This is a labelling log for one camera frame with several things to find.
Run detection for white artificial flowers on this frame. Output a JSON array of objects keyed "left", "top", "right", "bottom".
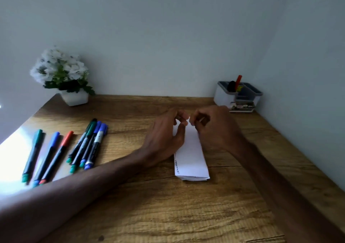
[{"left": 30, "top": 48, "right": 95, "bottom": 96}]

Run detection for person's right forearm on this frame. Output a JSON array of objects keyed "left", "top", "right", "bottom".
[{"left": 232, "top": 141, "right": 345, "bottom": 243}]

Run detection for white desk organizer grey rim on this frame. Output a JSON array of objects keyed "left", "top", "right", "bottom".
[{"left": 213, "top": 81, "right": 263, "bottom": 113}]

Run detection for black marker blue cap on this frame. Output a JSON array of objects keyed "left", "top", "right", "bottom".
[
  {"left": 79, "top": 121, "right": 102, "bottom": 168},
  {"left": 33, "top": 132, "right": 60, "bottom": 187},
  {"left": 84, "top": 123, "right": 108, "bottom": 170}
]

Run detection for person's left hand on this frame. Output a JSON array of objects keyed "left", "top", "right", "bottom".
[{"left": 140, "top": 108, "right": 190, "bottom": 169}]

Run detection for black marker red cap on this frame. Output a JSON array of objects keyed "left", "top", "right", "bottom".
[{"left": 39, "top": 131, "right": 74, "bottom": 185}]

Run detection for person's right hand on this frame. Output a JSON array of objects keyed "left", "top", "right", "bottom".
[{"left": 189, "top": 105, "right": 243, "bottom": 157}]

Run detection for person's left forearm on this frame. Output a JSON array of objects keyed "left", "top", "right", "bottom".
[{"left": 0, "top": 148, "right": 147, "bottom": 243}]

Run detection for white flower pot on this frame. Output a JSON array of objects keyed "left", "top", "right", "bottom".
[{"left": 60, "top": 89, "right": 89, "bottom": 107}]

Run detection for white paper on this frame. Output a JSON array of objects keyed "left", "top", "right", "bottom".
[{"left": 172, "top": 118, "right": 210, "bottom": 181}]

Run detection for black marker green cap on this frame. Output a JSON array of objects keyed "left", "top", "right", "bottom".
[
  {"left": 66, "top": 118, "right": 97, "bottom": 164},
  {"left": 70, "top": 123, "right": 97, "bottom": 174},
  {"left": 22, "top": 129, "right": 43, "bottom": 183}
]

